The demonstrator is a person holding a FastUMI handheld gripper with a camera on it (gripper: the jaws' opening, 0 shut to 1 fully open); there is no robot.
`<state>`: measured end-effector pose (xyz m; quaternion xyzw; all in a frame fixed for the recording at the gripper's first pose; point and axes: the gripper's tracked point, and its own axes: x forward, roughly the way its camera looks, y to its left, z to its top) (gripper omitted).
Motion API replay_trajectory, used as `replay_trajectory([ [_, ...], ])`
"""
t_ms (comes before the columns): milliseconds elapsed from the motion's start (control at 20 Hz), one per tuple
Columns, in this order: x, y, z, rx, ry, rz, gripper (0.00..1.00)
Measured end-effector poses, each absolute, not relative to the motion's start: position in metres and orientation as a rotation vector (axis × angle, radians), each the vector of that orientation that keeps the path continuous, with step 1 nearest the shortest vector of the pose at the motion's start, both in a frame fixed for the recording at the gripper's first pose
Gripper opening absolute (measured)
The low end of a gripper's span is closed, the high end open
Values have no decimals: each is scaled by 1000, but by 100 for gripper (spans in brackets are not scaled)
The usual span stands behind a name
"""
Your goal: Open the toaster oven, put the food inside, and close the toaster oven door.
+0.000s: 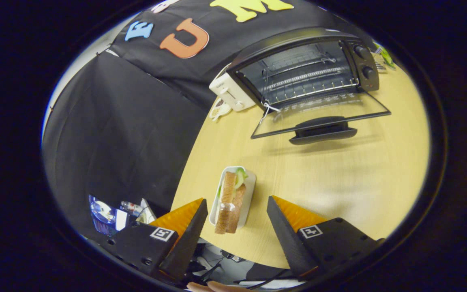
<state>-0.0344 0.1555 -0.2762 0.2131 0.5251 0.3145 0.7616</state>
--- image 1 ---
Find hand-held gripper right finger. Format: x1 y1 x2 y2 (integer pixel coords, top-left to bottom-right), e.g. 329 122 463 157
266 195 385 281

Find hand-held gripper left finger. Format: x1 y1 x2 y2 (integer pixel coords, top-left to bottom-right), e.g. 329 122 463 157
94 198 209 284

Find sandwich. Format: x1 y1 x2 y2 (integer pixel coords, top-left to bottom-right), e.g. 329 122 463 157
214 167 249 235

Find black toaster oven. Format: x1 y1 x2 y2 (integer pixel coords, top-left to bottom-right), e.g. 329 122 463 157
225 28 392 146

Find white pop-up toaster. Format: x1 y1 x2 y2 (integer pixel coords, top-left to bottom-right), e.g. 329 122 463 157
209 72 256 112

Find small clear water bottle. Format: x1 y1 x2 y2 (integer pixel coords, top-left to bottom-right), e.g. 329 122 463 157
120 201 144 215

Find white rectangular plate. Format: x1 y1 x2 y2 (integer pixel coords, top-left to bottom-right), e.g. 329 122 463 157
209 165 257 232

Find blue and white package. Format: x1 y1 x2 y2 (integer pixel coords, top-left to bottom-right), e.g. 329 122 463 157
89 195 129 236

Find small white dish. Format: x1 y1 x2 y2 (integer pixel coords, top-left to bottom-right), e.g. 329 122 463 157
210 99 232 122

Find black cable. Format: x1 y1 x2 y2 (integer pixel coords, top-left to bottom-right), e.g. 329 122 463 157
233 268 297 289

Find white string loop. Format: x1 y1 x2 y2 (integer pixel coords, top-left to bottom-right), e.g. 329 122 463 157
259 101 281 125

